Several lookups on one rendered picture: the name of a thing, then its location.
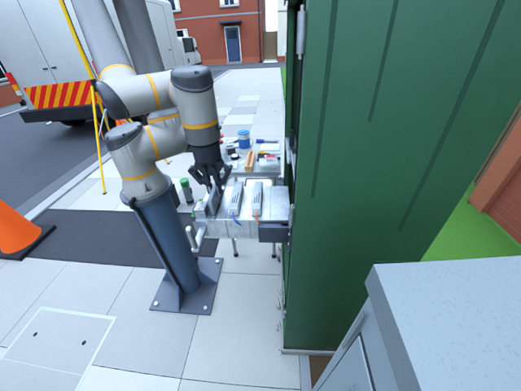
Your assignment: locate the blue house door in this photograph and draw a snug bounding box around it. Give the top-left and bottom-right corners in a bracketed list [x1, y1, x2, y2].
[224, 24, 243, 64]

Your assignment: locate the light grey street cabinet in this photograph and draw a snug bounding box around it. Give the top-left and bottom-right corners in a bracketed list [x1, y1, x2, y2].
[311, 253, 521, 391]

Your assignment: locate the grey splice tray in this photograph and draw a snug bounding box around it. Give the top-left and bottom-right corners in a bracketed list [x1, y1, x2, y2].
[250, 181, 265, 216]
[226, 181, 245, 217]

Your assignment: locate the red brick house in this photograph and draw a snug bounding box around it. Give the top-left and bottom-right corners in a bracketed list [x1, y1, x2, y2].
[172, 0, 287, 65]

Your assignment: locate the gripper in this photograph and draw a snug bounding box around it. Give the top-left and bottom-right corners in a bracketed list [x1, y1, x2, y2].
[187, 140, 233, 196]

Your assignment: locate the grey blanking plate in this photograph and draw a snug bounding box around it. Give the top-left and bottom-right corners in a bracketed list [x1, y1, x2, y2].
[203, 187, 224, 217]

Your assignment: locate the white chevron-striped van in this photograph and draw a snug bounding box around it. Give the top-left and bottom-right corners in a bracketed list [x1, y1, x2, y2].
[0, 0, 177, 126]

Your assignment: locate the white green small box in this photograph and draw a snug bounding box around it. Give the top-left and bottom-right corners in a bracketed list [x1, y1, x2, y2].
[191, 198, 209, 222]

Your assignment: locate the grey cabinet hinge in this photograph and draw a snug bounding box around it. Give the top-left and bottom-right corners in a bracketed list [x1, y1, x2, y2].
[296, 10, 307, 60]

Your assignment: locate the red brick wall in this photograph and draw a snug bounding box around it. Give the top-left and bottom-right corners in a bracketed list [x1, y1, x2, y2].
[466, 116, 521, 242]

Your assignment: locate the yellow pole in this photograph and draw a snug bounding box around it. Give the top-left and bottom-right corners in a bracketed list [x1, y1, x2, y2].
[58, 0, 108, 196]

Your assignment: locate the green street cabinet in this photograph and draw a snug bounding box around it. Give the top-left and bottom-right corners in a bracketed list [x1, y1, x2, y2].
[280, 0, 521, 356]

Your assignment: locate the orange traffic cone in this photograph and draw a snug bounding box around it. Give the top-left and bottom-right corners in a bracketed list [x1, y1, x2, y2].
[0, 198, 57, 262]

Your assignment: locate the dark grey hinge block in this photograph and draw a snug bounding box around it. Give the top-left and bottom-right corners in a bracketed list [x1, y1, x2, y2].
[257, 223, 293, 244]

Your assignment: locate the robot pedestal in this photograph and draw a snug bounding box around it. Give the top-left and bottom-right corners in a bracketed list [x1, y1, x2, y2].
[129, 194, 225, 317]

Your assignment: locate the grey pavement hatch cover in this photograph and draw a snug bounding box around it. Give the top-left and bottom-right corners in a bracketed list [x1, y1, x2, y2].
[1, 306, 118, 391]

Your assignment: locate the silver folding table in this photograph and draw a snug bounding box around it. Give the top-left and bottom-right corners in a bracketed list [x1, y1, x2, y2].
[218, 137, 284, 260]

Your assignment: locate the white flat box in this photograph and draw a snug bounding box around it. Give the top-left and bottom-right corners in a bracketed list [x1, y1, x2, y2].
[257, 157, 282, 174]

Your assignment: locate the silver tray frame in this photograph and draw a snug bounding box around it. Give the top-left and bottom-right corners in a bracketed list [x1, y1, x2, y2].
[192, 180, 295, 242]

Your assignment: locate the small white van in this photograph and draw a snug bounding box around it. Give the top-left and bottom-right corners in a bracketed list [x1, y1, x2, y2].
[174, 28, 204, 67]

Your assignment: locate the silver frame handle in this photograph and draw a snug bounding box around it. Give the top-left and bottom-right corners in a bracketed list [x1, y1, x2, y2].
[184, 225, 205, 254]

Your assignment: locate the black rubber mat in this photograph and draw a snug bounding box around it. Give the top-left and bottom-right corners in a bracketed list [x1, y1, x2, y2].
[28, 209, 221, 270]

